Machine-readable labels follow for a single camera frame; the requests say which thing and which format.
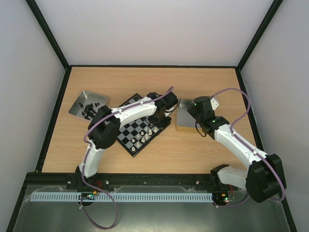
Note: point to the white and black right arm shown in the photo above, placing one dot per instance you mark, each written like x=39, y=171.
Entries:
x=263, y=177

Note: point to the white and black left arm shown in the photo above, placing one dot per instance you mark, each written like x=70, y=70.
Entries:
x=101, y=135

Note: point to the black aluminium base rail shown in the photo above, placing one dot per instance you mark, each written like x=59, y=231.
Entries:
x=109, y=182

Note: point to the pile of black chess pieces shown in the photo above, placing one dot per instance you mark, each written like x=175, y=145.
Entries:
x=89, y=110

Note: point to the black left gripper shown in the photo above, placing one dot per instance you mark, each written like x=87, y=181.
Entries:
x=150, y=119

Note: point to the silver metal tin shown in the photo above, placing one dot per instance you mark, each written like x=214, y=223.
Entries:
x=86, y=97

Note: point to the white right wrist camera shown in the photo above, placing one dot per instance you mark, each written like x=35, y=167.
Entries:
x=214, y=103

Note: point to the light blue slotted cable duct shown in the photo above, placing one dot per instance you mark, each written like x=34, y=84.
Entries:
x=123, y=197

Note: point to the gold-rimmed metal tin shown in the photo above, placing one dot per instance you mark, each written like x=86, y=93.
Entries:
x=184, y=121

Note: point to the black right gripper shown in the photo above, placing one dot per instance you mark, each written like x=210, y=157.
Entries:
x=193, y=111

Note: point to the black and white chessboard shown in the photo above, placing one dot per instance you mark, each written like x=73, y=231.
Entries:
x=134, y=118

